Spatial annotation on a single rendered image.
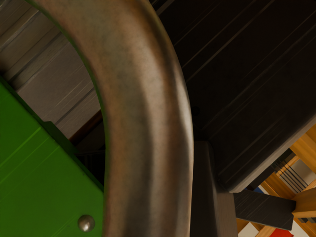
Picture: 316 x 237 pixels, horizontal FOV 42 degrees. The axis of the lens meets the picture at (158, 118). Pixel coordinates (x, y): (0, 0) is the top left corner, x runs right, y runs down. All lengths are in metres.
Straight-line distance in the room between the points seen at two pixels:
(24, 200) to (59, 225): 0.03
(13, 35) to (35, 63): 0.02
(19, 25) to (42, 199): 0.12
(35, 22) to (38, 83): 0.40
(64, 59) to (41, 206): 0.44
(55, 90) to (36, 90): 0.05
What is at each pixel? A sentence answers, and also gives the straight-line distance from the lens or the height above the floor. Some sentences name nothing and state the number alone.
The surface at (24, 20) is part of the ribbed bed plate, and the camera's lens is 0.30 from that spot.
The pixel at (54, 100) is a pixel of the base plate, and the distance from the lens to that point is 0.77.
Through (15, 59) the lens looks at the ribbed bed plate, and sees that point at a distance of 0.30.
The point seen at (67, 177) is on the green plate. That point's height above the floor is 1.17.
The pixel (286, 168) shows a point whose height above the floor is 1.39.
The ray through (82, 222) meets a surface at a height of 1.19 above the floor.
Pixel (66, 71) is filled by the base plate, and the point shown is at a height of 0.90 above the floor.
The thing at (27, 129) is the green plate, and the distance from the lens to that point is 0.28.
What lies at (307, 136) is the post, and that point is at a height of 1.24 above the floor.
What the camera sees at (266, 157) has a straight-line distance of 0.32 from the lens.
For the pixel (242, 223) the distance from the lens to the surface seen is 3.96.
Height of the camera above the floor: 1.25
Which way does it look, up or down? 16 degrees down
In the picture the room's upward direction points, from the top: 138 degrees clockwise
